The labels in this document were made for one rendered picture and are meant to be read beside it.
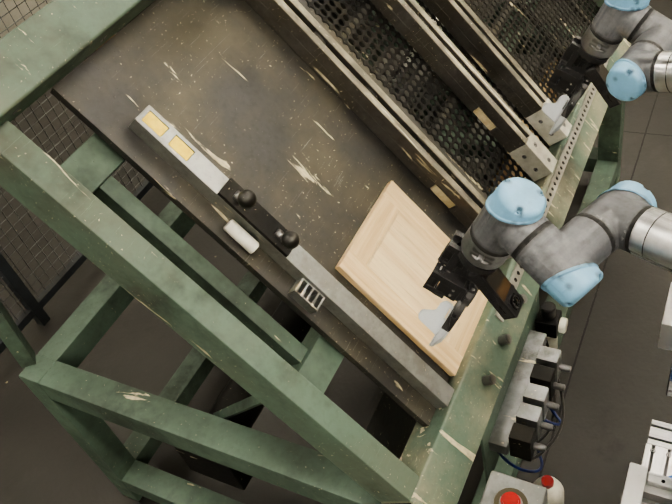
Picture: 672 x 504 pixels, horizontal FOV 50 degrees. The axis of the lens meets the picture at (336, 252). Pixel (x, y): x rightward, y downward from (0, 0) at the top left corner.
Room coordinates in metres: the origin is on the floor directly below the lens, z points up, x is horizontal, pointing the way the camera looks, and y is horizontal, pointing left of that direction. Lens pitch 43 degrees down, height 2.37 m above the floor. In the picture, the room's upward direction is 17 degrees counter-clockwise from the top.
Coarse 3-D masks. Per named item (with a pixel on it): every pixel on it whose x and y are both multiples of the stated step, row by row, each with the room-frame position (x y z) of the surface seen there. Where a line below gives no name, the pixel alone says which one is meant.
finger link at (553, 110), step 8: (560, 96) 1.31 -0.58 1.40; (544, 104) 1.32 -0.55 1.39; (552, 104) 1.31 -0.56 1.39; (560, 104) 1.30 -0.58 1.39; (544, 112) 1.31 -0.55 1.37; (552, 112) 1.30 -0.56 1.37; (560, 112) 1.29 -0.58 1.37; (552, 120) 1.29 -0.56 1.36; (560, 120) 1.28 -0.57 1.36; (552, 128) 1.29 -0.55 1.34
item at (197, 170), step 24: (192, 168) 1.25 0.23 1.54; (216, 168) 1.27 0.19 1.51; (216, 192) 1.22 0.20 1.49; (240, 216) 1.20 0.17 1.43; (264, 240) 1.17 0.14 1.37; (288, 264) 1.15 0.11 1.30; (312, 264) 1.15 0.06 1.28; (336, 288) 1.12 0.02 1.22; (336, 312) 1.09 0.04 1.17; (360, 312) 1.09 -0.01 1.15; (360, 336) 1.06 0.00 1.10; (384, 336) 1.05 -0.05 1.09; (384, 360) 1.03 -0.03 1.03; (408, 360) 1.02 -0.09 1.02; (432, 384) 0.98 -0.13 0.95
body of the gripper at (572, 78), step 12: (576, 36) 1.34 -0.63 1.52; (576, 48) 1.31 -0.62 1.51; (564, 60) 1.34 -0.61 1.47; (576, 60) 1.32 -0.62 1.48; (588, 60) 1.28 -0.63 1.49; (600, 60) 1.27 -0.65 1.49; (564, 72) 1.31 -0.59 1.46; (576, 72) 1.31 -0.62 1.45; (552, 84) 1.33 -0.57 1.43; (564, 84) 1.32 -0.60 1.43; (576, 84) 1.30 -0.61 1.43; (588, 84) 1.29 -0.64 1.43
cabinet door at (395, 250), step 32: (384, 192) 1.39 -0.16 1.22; (384, 224) 1.32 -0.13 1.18; (416, 224) 1.35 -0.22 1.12; (352, 256) 1.22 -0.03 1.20; (384, 256) 1.25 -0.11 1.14; (416, 256) 1.28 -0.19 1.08; (384, 288) 1.17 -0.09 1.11; (416, 288) 1.20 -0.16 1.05; (416, 320) 1.13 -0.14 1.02; (448, 352) 1.08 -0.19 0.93
